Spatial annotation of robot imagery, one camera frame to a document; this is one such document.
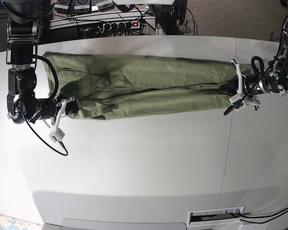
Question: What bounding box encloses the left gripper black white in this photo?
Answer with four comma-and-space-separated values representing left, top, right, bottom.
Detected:
219, 59, 264, 111

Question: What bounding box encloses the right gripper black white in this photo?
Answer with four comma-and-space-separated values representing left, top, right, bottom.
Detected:
33, 96, 78, 126

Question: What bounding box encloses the green T-shirt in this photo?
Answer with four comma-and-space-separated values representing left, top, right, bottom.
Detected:
42, 51, 252, 121

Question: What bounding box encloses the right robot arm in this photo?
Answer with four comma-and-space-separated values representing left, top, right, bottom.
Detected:
2, 0, 78, 124

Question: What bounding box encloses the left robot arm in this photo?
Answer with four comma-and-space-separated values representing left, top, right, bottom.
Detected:
219, 0, 288, 115

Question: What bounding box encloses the grey table leg column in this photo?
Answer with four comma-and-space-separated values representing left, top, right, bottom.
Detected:
148, 4, 172, 35

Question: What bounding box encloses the camera black cable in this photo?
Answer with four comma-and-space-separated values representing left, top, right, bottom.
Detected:
21, 56, 69, 156
223, 69, 279, 117

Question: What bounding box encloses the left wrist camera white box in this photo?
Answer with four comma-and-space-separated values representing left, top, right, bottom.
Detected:
233, 100, 246, 112

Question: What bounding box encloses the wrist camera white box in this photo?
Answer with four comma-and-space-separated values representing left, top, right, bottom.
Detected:
233, 100, 246, 112
49, 128, 65, 143

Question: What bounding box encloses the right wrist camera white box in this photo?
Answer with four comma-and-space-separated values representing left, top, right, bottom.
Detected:
49, 128, 65, 143

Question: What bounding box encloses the black power strip red switch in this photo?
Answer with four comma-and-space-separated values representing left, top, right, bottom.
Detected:
100, 22, 141, 31

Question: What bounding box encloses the table cable grommet with brush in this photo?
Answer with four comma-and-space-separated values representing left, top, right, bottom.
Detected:
186, 206, 245, 227

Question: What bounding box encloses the black cable at grommet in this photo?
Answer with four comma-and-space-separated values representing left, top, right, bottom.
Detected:
240, 205, 288, 224

